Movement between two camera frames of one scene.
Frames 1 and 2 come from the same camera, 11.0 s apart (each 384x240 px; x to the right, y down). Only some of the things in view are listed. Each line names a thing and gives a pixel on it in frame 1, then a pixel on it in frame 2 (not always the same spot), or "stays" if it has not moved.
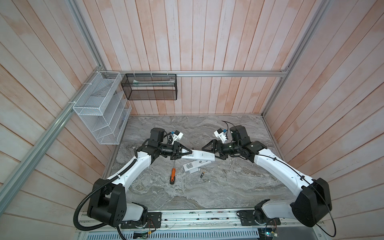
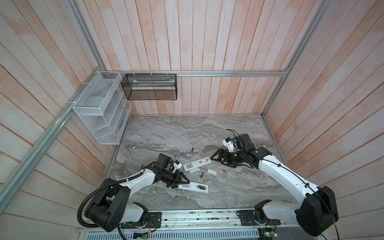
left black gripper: (177, 148) → (178, 180)
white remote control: (200, 155) → (195, 186)
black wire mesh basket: (150, 86) stays
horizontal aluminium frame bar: (285, 72) stays
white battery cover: (193, 170) stays
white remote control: (195, 164) stays
